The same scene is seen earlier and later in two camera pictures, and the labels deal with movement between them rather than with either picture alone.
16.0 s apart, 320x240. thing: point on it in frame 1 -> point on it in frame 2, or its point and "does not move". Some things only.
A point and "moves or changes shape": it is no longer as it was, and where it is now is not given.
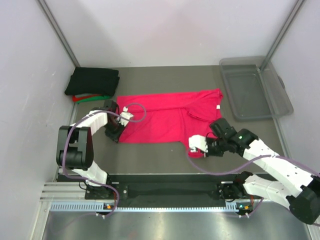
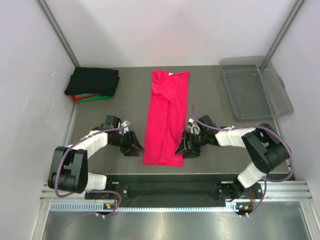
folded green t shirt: x=98 y=98 does not move
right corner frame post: x=266 y=61 does not move
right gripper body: x=216 y=146 -> x=196 y=141
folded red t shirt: x=74 y=98 does not move
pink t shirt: x=169 y=117 moves or changes shape
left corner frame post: x=59 y=31 does not move
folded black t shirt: x=93 y=81 does not move
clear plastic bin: x=254 y=88 does not move
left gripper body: x=113 y=129 -> x=123 y=140
